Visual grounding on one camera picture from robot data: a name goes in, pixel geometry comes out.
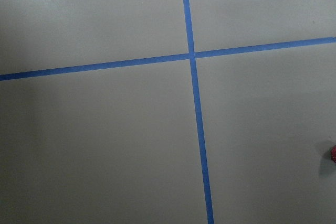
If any red strawberry on table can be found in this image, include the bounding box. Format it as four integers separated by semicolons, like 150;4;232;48
330;146;336;163

